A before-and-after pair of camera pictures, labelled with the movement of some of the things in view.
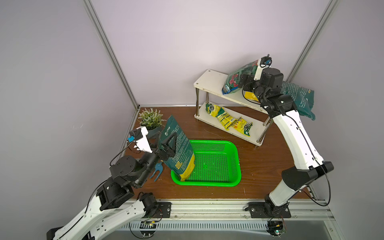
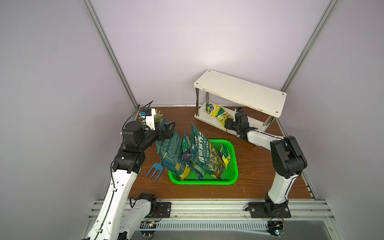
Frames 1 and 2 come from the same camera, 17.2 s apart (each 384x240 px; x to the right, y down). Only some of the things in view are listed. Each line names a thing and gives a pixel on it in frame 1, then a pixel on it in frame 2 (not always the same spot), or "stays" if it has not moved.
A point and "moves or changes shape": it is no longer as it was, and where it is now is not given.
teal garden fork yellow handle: [158, 167] stays
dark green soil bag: [182, 162] moves or changes shape
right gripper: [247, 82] to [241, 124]
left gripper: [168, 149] to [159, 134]
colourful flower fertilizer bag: [232, 81] to [186, 147]
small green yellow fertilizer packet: [240, 125] moves or changes shape
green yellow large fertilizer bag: [303, 98] to [204, 153]
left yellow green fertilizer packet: [214, 110] stays
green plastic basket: [217, 164] stays
